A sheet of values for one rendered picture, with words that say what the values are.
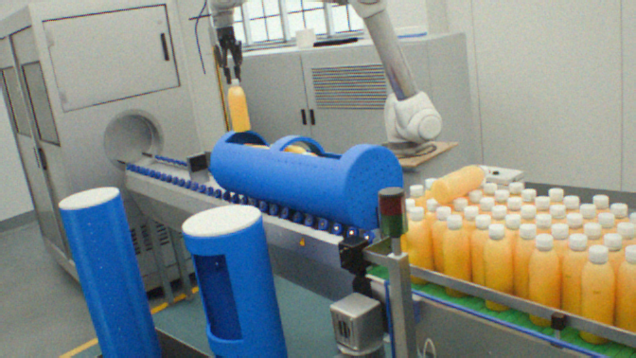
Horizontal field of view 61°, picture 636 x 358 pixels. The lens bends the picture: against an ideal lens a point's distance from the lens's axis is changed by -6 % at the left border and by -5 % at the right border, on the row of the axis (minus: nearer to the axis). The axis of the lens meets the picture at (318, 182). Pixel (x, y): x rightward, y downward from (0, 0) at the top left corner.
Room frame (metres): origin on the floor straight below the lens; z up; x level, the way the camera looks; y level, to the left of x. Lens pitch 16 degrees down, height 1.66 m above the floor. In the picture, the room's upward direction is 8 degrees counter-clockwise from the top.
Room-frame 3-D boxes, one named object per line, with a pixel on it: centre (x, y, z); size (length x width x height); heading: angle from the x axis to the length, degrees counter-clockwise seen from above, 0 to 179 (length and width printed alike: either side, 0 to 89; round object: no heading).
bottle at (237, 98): (2.39, 0.29, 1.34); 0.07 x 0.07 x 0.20
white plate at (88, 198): (2.46, 1.06, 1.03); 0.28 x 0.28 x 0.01
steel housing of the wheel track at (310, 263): (2.59, 0.42, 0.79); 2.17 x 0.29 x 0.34; 37
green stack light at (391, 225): (1.23, -0.16, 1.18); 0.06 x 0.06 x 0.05
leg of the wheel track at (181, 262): (3.41, 0.96, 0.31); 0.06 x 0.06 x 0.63; 37
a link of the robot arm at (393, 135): (2.55, -0.43, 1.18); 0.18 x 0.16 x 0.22; 11
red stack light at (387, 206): (1.23, -0.16, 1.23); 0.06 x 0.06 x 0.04
